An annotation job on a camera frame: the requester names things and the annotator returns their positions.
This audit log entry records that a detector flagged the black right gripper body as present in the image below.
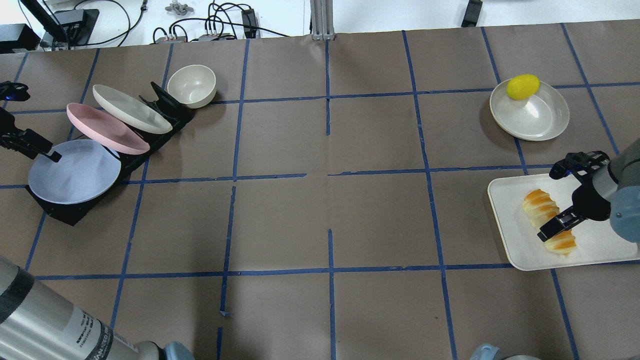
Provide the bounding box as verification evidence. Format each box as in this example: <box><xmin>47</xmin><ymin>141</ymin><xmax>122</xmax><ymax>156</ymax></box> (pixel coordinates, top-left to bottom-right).
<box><xmin>549</xmin><ymin>151</ymin><xmax>611</xmax><ymax>222</ymax></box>

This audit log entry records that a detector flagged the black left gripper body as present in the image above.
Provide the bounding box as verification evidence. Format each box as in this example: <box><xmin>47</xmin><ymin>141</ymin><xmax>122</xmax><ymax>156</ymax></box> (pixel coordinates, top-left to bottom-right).
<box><xmin>0</xmin><ymin>80</ymin><xmax>51</xmax><ymax>155</ymax></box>

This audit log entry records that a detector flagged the orange striped bread loaf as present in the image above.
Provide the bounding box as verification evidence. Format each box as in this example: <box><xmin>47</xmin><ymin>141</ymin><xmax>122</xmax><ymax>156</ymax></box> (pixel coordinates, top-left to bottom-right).
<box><xmin>522</xmin><ymin>188</ymin><xmax>578</xmax><ymax>256</ymax></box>

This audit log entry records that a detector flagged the light blue plate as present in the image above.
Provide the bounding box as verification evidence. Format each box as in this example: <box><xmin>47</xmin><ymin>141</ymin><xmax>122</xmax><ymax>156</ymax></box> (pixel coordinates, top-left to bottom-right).
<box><xmin>28</xmin><ymin>139</ymin><xmax>121</xmax><ymax>205</ymax></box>

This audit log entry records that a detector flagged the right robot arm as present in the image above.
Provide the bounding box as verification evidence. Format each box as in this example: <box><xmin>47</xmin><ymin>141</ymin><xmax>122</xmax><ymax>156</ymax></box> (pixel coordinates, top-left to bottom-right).
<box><xmin>537</xmin><ymin>139</ymin><xmax>640</xmax><ymax>243</ymax></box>

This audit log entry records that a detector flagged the pink plate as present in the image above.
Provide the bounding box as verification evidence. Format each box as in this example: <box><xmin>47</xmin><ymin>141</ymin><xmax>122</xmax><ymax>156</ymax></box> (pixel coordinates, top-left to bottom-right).
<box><xmin>66</xmin><ymin>103</ymin><xmax>151</xmax><ymax>155</ymax></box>

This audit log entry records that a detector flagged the cream white plate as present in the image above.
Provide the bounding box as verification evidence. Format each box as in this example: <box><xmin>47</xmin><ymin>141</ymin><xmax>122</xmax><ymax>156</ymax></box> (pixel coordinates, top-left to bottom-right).
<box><xmin>92</xmin><ymin>84</ymin><xmax>173</xmax><ymax>135</ymax></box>

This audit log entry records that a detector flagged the white rectangular tray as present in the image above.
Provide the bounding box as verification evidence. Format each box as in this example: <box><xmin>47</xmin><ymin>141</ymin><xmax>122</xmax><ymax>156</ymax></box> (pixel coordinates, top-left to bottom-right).
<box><xmin>487</xmin><ymin>174</ymin><xmax>640</xmax><ymax>271</ymax></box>

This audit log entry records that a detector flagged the white shallow bowl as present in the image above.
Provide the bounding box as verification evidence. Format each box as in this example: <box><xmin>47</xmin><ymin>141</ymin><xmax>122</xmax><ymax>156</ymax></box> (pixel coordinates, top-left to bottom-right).
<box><xmin>489</xmin><ymin>80</ymin><xmax>570</xmax><ymax>142</ymax></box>

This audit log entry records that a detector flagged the black monitor stand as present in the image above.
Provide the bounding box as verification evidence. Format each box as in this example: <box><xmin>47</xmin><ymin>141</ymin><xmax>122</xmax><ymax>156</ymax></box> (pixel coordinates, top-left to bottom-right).
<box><xmin>19</xmin><ymin>0</ymin><xmax>100</xmax><ymax>49</ymax></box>

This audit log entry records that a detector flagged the black dish rack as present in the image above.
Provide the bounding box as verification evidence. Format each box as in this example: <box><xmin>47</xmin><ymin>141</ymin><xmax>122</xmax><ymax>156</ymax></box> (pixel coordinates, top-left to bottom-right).
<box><xmin>25</xmin><ymin>82</ymin><xmax>194</xmax><ymax>226</ymax></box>

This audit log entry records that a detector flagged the yellow lemon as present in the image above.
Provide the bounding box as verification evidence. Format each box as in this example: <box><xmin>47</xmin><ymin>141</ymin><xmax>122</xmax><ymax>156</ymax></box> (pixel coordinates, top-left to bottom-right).
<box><xmin>506</xmin><ymin>73</ymin><xmax>541</xmax><ymax>101</ymax></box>

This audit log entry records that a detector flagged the small cream bowl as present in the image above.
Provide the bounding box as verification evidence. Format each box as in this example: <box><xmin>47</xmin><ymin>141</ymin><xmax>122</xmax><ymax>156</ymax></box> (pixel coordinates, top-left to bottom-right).
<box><xmin>166</xmin><ymin>64</ymin><xmax>217</xmax><ymax>109</ymax></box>

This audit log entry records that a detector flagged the grey connector box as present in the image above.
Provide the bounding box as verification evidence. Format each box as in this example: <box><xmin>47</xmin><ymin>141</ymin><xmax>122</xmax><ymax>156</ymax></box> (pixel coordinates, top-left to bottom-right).
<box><xmin>153</xmin><ymin>33</ymin><xmax>237</xmax><ymax>44</ymax></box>

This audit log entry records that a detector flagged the black power adapter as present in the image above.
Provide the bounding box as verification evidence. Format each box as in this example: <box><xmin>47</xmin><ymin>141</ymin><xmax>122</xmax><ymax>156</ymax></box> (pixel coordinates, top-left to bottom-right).
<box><xmin>241</xmin><ymin>8</ymin><xmax>259</xmax><ymax>39</ymax></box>

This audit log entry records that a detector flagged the black cable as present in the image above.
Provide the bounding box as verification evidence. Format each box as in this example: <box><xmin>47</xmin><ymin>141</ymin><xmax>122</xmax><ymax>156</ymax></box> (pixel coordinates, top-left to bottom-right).
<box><xmin>75</xmin><ymin>0</ymin><xmax>132</xmax><ymax>48</ymax></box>

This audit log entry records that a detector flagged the aluminium frame post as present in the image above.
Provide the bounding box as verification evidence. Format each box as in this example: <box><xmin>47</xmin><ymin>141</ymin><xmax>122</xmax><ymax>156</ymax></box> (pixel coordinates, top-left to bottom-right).
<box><xmin>310</xmin><ymin>0</ymin><xmax>336</xmax><ymax>41</ymax></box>

